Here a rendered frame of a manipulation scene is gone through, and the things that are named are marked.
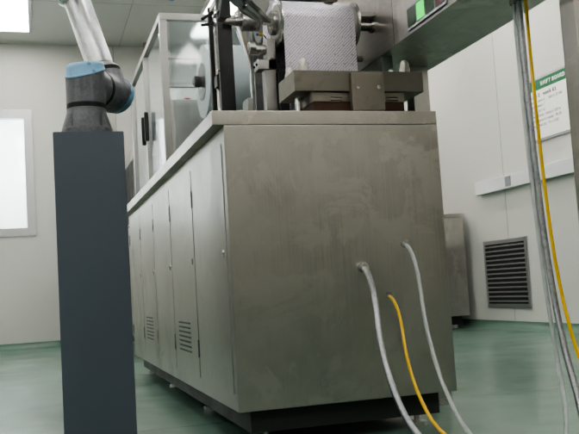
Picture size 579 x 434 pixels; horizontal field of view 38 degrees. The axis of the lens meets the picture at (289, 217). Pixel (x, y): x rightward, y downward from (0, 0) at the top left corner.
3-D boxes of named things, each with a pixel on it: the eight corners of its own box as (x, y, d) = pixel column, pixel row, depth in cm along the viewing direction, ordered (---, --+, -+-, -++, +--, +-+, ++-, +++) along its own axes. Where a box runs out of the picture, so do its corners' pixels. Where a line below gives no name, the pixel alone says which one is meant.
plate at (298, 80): (279, 103, 254) (277, 83, 255) (401, 103, 265) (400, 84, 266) (295, 90, 239) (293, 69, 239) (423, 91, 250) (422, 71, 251)
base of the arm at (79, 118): (61, 133, 244) (59, 99, 245) (61, 142, 258) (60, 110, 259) (115, 133, 248) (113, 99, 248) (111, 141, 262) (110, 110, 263)
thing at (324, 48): (286, 84, 260) (283, 26, 261) (357, 85, 266) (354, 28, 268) (287, 84, 259) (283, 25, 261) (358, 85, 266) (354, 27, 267)
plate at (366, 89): (351, 111, 243) (348, 74, 244) (382, 111, 246) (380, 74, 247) (353, 109, 241) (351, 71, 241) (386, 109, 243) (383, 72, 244)
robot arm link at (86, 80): (57, 104, 250) (55, 59, 251) (83, 112, 263) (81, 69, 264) (92, 99, 246) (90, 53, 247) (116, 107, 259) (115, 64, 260)
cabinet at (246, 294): (134, 373, 459) (127, 216, 466) (249, 363, 477) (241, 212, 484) (238, 452, 218) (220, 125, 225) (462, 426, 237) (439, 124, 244)
